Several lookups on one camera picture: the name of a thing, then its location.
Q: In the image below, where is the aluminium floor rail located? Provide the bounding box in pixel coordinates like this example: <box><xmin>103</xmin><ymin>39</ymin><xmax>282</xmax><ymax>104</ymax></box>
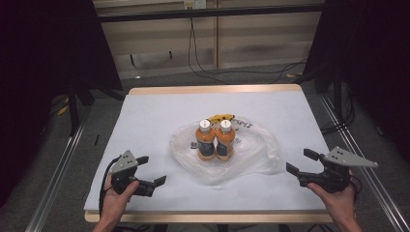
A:
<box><xmin>318</xmin><ymin>94</ymin><xmax>410</xmax><ymax>232</ymax></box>
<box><xmin>24</xmin><ymin>120</ymin><xmax>89</xmax><ymax>232</ymax></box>

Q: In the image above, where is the bundle of black floor cables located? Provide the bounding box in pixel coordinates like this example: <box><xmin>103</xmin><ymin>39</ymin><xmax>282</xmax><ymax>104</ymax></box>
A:
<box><xmin>321</xmin><ymin>86</ymin><xmax>356</xmax><ymax>135</ymax></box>

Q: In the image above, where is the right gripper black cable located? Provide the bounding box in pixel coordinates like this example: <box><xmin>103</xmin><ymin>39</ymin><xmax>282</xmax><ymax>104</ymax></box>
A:
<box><xmin>349</xmin><ymin>178</ymin><xmax>364</xmax><ymax>198</ymax></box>

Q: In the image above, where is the orange juice bottle white cap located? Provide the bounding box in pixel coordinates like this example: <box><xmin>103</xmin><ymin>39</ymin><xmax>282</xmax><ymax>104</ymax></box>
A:
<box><xmin>194</xmin><ymin>119</ymin><xmax>217</xmax><ymax>161</ymax></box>
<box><xmin>215</xmin><ymin>119</ymin><xmax>236</xmax><ymax>162</ymax></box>

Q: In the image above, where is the person's right hand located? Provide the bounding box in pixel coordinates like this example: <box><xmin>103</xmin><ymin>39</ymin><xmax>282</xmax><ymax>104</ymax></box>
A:
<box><xmin>307</xmin><ymin>169</ymin><xmax>358</xmax><ymax>224</ymax></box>

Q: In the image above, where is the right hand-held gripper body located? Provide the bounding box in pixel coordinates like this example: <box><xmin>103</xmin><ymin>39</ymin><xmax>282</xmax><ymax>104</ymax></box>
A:
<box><xmin>297</xmin><ymin>146</ymin><xmax>379</xmax><ymax>194</ymax></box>

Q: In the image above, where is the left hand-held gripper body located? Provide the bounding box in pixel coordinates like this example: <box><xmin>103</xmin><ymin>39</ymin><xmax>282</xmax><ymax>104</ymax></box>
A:
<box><xmin>110</xmin><ymin>150</ymin><xmax>156</xmax><ymax>198</ymax></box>

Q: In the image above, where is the black metal stand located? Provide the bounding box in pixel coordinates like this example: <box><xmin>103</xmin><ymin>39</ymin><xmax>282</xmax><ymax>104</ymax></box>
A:
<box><xmin>66</xmin><ymin>75</ymin><xmax>82</xmax><ymax>137</ymax></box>
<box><xmin>332</xmin><ymin>62</ymin><xmax>343</xmax><ymax>112</ymax></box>

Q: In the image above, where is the person's left hand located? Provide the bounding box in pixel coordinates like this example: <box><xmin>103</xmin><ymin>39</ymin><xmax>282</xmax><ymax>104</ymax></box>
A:
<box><xmin>102</xmin><ymin>175</ymin><xmax>140</xmax><ymax>223</ymax></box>

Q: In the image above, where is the dark curtain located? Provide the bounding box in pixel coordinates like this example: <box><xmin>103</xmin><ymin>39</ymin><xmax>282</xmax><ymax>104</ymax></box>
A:
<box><xmin>0</xmin><ymin>0</ymin><xmax>124</xmax><ymax>208</ymax></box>
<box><xmin>302</xmin><ymin>0</ymin><xmax>410</xmax><ymax>163</ymax></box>

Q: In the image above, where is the black power cable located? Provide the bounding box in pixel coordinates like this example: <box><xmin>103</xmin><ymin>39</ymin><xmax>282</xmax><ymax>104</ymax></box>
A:
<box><xmin>188</xmin><ymin>16</ymin><xmax>308</xmax><ymax>85</ymax></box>

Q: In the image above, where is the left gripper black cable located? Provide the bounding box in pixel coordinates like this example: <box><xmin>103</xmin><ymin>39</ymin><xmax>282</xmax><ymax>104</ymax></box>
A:
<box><xmin>98</xmin><ymin>157</ymin><xmax>121</xmax><ymax>218</ymax></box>

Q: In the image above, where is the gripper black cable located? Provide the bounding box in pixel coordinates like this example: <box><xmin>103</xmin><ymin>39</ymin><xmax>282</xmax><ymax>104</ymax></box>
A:
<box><xmin>349</xmin><ymin>178</ymin><xmax>364</xmax><ymax>198</ymax></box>
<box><xmin>98</xmin><ymin>157</ymin><xmax>121</xmax><ymax>218</ymax></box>

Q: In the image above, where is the white wall power outlet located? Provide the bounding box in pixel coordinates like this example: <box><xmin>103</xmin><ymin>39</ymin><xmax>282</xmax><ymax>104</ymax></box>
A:
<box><xmin>183</xmin><ymin>0</ymin><xmax>207</xmax><ymax>11</ymax></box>

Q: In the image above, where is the translucent white plastic bag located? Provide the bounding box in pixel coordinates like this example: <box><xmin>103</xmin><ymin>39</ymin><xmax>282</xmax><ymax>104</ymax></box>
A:
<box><xmin>168</xmin><ymin>113</ymin><xmax>286</xmax><ymax>187</ymax></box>

